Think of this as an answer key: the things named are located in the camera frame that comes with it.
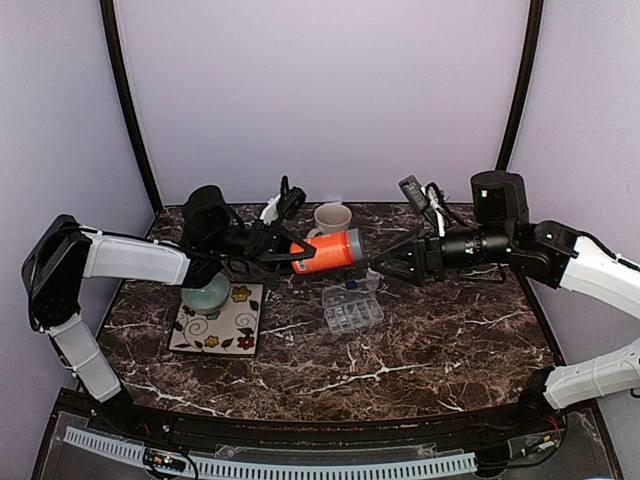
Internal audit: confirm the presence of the small white dropper bottle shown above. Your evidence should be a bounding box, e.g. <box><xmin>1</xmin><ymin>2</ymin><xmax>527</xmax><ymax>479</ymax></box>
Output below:
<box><xmin>365</xmin><ymin>268</ymin><xmax>382</xmax><ymax>292</ymax></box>

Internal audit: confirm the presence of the black right frame post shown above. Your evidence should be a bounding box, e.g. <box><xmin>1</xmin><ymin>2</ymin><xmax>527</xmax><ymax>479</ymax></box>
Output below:
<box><xmin>495</xmin><ymin>0</ymin><xmax>545</xmax><ymax>171</ymax></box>

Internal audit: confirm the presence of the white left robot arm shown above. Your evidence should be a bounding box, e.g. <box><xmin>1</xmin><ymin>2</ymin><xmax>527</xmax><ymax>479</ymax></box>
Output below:
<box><xmin>21</xmin><ymin>183</ymin><xmax>316</xmax><ymax>436</ymax></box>

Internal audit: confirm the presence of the clear plastic pill organizer box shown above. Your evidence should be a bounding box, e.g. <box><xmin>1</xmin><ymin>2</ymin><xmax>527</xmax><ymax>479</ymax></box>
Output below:
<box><xmin>322</xmin><ymin>286</ymin><xmax>384</xmax><ymax>335</ymax></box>

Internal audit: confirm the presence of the black frame post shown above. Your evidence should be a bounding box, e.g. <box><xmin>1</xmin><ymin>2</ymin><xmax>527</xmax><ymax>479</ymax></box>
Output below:
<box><xmin>99</xmin><ymin>0</ymin><xmax>164</xmax><ymax>215</ymax></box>
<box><xmin>495</xmin><ymin>0</ymin><xmax>545</xmax><ymax>171</ymax></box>

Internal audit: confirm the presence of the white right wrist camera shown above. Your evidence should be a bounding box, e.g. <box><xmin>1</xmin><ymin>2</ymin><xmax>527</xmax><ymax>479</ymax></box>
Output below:
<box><xmin>399</xmin><ymin>175</ymin><xmax>447</xmax><ymax>237</ymax></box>

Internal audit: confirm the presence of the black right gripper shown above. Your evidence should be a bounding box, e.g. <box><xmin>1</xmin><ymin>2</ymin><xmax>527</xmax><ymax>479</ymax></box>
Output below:
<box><xmin>371</xmin><ymin>222</ymin><xmax>514</xmax><ymax>286</ymax></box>

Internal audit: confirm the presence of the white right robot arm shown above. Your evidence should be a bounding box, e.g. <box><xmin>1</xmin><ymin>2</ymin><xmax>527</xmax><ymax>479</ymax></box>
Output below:
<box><xmin>369</xmin><ymin>170</ymin><xmax>639</xmax><ymax>434</ymax></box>

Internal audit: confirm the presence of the green bowl on plate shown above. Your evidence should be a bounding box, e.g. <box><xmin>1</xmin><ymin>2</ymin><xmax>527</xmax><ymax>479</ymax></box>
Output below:
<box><xmin>181</xmin><ymin>273</ymin><xmax>231</xmax><ymax>314</ymax></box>

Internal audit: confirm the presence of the orange bottle with grey lid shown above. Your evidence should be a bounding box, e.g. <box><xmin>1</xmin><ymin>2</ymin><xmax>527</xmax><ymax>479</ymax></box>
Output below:
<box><xmin>291</xmin><ymin>228</ymin><xmax>365</xmax><ymax>274</ymax></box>

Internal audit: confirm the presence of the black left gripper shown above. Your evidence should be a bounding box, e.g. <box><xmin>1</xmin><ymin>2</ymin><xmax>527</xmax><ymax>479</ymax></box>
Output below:
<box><xmin>208</xmin><ymin>218</ymin><xmax>324</xmax><ymax>275</ymax></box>

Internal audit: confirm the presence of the white slotted cable duct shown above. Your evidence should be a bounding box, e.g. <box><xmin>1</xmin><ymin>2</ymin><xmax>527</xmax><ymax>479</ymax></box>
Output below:
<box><xmin>63</xmin><ymin>427</ymin><xmax>478</xmax><ymax>479</ymax></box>

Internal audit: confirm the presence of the black front table rail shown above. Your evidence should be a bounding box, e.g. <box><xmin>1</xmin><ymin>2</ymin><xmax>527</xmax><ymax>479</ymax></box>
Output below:
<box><xmin>89</xmin><ymin>402</ymin><xmax>567</xmax><ymax>450</ymax></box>

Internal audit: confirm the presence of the floral square plate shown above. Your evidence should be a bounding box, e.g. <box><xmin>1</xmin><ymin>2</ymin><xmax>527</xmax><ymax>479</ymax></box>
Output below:
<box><xmin>168</xmin><ymin>283</ymin><xmax>265</xmax><ymax>357</ymax></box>

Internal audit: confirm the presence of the black left frame post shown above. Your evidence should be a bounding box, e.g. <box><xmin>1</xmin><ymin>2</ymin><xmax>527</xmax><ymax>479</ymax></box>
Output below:
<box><xmin>99</xmin><ymin>0</ymin><xmax>164</xmax><ymax>215</ymax></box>

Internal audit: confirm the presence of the white ceramic mug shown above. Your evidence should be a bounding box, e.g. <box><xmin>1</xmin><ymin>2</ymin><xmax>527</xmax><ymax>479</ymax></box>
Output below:
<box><xmin>306</xmin><ymin>203</ymin><xmax>352</xmax><ymax>239</ymax></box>

